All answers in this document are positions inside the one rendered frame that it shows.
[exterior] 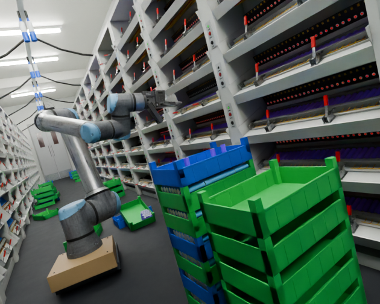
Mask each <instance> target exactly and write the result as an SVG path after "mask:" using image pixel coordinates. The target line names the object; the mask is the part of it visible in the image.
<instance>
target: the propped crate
mask: <svg viewBox="0 0 380 304"><path fill-rule="evenodd" d="M146 209H147V210H148V209H149V208H148V206H147V205H146V204H145V203H144V202H143V201H142V200H141V197H140V195H139V196H138V199H136V200H133V201H130V202H128V203H125V204H122V205H121V210H120V211H119V213H120V214H121V216H122V217H123V219H124V221H125V222H126V224H127V225H128V227H129V228H130V230H131V231H134V230H136V229H139V228H141V227H144V226H146V225H147V224H150V223H152V222H155V221H156V219H155V214H154V212H152V211H151V210H150V209H149V210H150V212H151V214H152V217H149V218H147V219H145V220H142V219H141V211H143V210H146Z"/></svg>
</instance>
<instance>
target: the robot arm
mask: <svg viewBox="0 0 380 304"><path fill-rule="evenodd" d="M181 103H182V102H180V101H177V98H176V95H175V94H174V93H173V94H171V96H168V97H167V99H166V100H165V90H155V91H142V92H141V93H114V94H110V95H109V96H108V97H107V111H108V112H109V113H111V120H106V121H99V122H94V121H84V120H79V117H78V114H77V112H76V111H75V110H74V109H72V108H63V109H53V110H44V111H41V112H39V113H38V114H36V116H35V117H34V124H35V126H36V127H37V128H38V129H39V130H41V131H44V132H50V131H56V132H59V133H60V134H61V136H62V138H63V140H64V143H65V145H66V148H67V149H68V152H69V154H70V157H71V159H72V161H73V163H74V166H75V169H76V170H77V173H78V175H79V177H80V180H81V182H82V184H83V187H84V189H85V191H86V196H85V200H84V199H81V200H78V201H75V202H72V203H69V204H67V205H66V206H63V207H62V208H61V209H59V211H58V215H59V220H60V223H61V225H62V229H63V232H64V235H65V238H66V242H67V251H66V255H67V257H68V259H77V258H80V257H83V256H86V255H88V254H90V253H92V252H94V251H95V250H97V249H99V248H100V247H101V246H102V244H103V242H102V240H101V238H100V237H99V236H98V235H97V234H96V233H95V230H94V228H93V227H94V226H95V225H97V224H99V223H101V222H103V221H105V220H108V219H109V218H111V217H114V216H115V215H116V214H118V213H119V211H120V210H121V201H120V198H119V196H118V194H117V193H116V192H114V191H110V189H109V188H108V187H105V186H104V184H103V182H102V180H101V177H100V175H99V173H98V170H97V168H96V166H95V164H94V162H93V159H92V157H91V155H90V152H89V150H88V148H87V145H86V143H88V144H90V143H91V144H92V143H96V142H99V141H105V140H108V139H113V140H116V141H121V140H126V139H128V138H129V137H130V135H131V129H130V112H141V111H143V110H144V109H147V110H148V112H149V113H150V115H151V116H152V117H153V119H154V120H155V122H156V123H157V124H160V123H162V122H163V119H162V118H161V116H160V115H159V114H158V112H157V110H156V109H160V108H166V107H175V106H178V105H180V104H181ZM85 142H86V143H85Z"/></svg>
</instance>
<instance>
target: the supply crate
mask: <svg viewBox="0 0 380 304"><path fill-rule="evenodd" d="M240 141H241V145H231V146H226V152H224V153H222V151H221V147H217V144H216V142H210V143H209V144H210V147H211V148H214V149H215V152H216V156H213V157H212V156H211V152H210V149H209V150H206V151H202V152H200V153H197V154H194V155H192V156H188V157H189V162H190V165H188V166H185V163H184V160H183V158H182V159H180V160H175V161H173V162H171V163H168V164H165V165H162V166H159V167H157V166H156V162H150V163H148V164H149V167H150V171H151V175H152V178H153V182H154V184H155V185H163V186H173V187H179V188H183V187H185V186H188V185H190V184H193V183H195V182H197V181H200V180H203V179H205V178H207V177H210V176H212V175H214V174H217V173H219V172H222V171H224V170H226V169H229V168H231V167H233V166H236V165H239V164H240V163H243V162H246V161H248V160H250V159H252V153H251V150H250V146H249V141H248V138H247V137H243V138H240Z"/></svg>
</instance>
